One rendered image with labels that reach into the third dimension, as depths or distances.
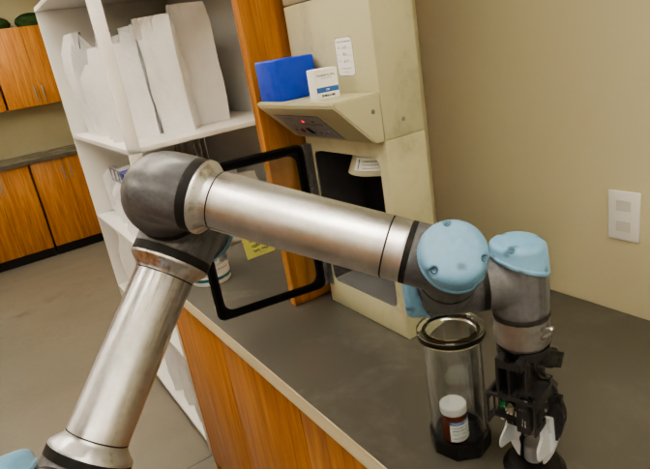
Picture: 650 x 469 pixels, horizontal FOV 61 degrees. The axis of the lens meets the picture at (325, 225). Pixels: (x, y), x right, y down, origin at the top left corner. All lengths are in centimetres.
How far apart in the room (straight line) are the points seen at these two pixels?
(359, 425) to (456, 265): 58
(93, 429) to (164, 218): 30
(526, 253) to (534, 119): 75
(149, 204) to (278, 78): 62
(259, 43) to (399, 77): 40
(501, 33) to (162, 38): 130
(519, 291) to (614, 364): 54
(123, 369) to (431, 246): 45
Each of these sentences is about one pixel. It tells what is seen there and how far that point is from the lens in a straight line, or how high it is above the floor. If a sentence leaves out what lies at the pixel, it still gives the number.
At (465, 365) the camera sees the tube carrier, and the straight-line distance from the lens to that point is 91.
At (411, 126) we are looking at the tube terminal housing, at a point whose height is 143.
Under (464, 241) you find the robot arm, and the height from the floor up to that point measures 141.
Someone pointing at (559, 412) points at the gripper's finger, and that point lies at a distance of 89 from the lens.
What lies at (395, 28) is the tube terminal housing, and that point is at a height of 162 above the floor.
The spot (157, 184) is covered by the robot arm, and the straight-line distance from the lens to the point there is 70.
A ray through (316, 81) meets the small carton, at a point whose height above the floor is 155.
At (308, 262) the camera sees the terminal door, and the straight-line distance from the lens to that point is 148.
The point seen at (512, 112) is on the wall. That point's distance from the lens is 149.
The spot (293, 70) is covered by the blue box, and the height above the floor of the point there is 157.
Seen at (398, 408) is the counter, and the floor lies 94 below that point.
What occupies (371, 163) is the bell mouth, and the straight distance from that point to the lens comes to 127.
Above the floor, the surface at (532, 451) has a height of 100.
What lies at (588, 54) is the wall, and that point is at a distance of 135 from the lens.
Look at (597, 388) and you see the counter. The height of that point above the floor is 94.
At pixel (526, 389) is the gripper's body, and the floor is 114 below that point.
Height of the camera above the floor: 163
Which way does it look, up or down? 19 degrees down
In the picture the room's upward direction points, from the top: 9 degrees counter-clockwise
